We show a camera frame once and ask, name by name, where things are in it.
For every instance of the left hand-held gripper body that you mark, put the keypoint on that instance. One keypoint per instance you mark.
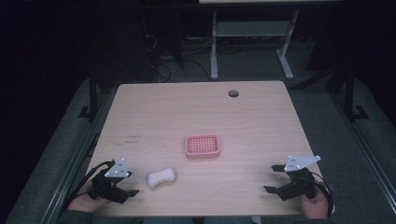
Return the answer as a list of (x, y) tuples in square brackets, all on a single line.
[(106, 186)]

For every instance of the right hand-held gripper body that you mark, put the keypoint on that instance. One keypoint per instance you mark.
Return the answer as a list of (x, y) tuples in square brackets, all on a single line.
[(299, 185)]

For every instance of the white soap bar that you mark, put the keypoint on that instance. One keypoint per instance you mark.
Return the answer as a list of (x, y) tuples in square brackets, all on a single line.
[(161, 177)]

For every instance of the pink soap dish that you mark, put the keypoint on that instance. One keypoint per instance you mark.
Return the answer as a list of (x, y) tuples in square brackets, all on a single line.
[(202, 146)]

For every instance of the person's right hand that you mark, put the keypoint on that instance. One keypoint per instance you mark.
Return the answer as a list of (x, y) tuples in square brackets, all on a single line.
[(316, 205)]

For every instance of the person's left hand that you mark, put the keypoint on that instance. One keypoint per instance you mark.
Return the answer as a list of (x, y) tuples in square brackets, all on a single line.
[(82, 202)]

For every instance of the black metal stand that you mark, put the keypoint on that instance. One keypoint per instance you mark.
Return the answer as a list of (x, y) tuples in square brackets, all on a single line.
[(92, 93), (350, 93)]

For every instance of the white metal desk frame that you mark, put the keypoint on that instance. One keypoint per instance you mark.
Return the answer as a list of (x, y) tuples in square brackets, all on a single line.
[(249, 28)]

